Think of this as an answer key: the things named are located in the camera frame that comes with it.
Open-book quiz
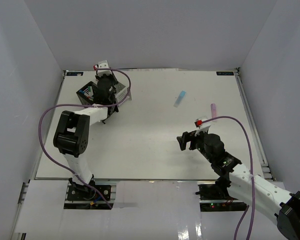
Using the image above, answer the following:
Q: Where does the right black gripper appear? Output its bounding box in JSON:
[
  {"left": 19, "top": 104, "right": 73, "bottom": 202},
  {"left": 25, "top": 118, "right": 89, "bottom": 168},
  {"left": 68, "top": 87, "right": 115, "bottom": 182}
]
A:
[{"left": 177, "top": 127, "right": 215, "bottom": 164}]

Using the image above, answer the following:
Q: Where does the purple highlighter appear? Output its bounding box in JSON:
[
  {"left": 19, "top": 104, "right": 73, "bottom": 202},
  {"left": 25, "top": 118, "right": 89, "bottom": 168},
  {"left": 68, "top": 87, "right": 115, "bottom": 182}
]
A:
[{"left": 210, "top": 103, "right": 218, "bottom": 119}]

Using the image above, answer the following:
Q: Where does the blue-capped lead case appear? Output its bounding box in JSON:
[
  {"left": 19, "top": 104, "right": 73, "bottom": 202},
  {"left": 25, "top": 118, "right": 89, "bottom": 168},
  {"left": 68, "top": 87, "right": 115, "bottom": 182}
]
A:
[{"left": 173, "top": 90, "right": 186, "bottom": 108}]

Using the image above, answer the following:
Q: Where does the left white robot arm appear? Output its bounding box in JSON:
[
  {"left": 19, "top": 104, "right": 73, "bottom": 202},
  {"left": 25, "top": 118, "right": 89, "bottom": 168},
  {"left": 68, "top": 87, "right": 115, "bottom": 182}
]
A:
[{"left": 53, "top": 73, "right": 119, "bottom": 200}]

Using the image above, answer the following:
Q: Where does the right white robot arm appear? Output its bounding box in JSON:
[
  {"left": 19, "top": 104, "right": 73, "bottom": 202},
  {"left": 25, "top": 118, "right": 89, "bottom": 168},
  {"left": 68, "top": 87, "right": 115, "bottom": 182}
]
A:
[{"left": 176, "top": 131, "right": 300, "bottom": 240}]

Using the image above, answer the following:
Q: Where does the white two-slot pen holder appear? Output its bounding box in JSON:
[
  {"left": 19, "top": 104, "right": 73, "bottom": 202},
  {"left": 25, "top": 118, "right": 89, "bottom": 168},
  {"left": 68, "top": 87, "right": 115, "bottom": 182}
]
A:
[{"left": 114, "top": 73, "right": 132, "bottom": 107}]

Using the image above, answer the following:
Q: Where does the black two-slot pen holder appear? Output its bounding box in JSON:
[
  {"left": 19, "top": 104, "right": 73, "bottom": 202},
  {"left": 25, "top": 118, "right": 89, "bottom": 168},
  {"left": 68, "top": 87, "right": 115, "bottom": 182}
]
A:
[{"left": 76, "top": 81, "right": 120, "bottom": 124}]

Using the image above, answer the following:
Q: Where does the left black table label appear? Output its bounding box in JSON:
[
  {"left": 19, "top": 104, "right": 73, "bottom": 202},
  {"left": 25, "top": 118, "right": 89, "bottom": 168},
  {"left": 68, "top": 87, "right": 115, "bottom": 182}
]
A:
[{"left": 66, "top": 71, "right": 84, "bottom": 77}]

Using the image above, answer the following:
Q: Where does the black table label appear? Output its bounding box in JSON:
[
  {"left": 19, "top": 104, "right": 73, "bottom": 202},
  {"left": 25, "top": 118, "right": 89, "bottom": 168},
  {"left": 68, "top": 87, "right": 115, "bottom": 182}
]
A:
[
  {"left": 66, "top": 71, "right": 84, "bottom": 77},
  {"left": 216, "top": 71, "right": 234, "bottom": 76}
]

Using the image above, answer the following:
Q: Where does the right black table label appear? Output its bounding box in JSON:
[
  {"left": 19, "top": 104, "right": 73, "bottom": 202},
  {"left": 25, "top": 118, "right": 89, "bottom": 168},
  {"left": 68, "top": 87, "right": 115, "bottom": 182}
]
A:
[{"left": 216, "top": 71, "right": 234, "bottom": 76}]

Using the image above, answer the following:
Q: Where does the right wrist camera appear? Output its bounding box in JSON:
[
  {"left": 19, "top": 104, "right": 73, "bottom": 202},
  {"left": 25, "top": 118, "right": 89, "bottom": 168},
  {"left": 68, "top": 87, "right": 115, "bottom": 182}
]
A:
[{"left": 194, "top": 116, "right": 211, "bottom": 136}]

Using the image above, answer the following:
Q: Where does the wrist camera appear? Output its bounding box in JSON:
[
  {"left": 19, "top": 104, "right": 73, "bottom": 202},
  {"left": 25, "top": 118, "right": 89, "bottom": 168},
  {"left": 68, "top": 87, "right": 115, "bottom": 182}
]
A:
[
  {"left": 194, "top": 116, "right": 211, "bottom": 136},
  {"left": 93, "top": 60, "right": 113, "bottom": 77}
]

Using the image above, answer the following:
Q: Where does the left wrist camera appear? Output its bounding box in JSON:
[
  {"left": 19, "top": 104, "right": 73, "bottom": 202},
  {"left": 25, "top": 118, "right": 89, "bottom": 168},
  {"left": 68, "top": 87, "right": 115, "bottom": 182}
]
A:
[{"left": 93, "top": 60, "right": 113, "bottom": 77}]

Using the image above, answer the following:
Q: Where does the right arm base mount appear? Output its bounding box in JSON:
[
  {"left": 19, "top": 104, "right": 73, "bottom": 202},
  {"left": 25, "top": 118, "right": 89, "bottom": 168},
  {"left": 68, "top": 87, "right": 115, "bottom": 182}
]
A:
[{"left": 195, "top": 183, "right": 247, "bottom": 213}]

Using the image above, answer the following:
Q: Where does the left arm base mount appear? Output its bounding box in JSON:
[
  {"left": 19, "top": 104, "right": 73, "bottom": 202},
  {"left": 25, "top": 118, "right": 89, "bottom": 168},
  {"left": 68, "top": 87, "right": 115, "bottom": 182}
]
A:
[{"left": 64, "top": 183, "right": 117, "bottom": 210}]

